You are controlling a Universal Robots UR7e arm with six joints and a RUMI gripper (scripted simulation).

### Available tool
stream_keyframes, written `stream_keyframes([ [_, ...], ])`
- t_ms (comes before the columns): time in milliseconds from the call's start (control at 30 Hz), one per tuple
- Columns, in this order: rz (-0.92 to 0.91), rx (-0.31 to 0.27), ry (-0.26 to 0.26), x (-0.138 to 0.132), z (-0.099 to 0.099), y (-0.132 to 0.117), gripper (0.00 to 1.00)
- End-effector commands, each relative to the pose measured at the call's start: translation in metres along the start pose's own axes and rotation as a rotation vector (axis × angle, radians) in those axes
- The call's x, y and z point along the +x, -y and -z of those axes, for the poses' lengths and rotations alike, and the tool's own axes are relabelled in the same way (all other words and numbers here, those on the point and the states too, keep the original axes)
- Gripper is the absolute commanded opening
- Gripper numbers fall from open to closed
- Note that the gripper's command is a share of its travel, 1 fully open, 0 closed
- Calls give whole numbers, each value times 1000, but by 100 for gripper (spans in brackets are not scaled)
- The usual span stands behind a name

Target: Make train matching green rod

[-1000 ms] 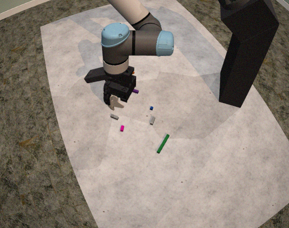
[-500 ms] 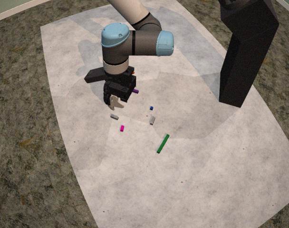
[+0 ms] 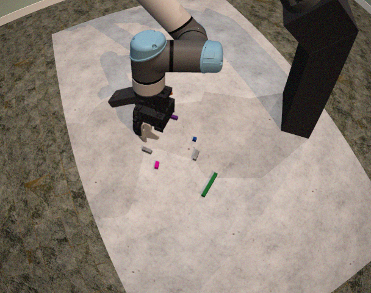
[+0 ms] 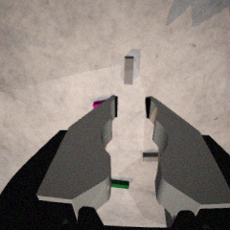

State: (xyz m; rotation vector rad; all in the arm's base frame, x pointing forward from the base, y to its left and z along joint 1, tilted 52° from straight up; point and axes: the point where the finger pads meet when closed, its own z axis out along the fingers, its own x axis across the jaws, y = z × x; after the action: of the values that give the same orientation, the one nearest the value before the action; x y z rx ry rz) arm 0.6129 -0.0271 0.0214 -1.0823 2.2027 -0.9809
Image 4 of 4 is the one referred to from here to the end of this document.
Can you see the green rod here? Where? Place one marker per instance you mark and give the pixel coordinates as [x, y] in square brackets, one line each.
[120, 184]

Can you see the grey rectangular block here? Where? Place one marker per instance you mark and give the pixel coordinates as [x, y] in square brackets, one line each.
[129, 61]
[150, 156]

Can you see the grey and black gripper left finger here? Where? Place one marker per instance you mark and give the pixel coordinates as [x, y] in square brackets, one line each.
[72, 170]

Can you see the magenta block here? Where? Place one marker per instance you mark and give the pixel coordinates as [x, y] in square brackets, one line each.
[96, 103]

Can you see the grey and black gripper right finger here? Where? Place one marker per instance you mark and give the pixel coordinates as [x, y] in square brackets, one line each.
[193, 171]

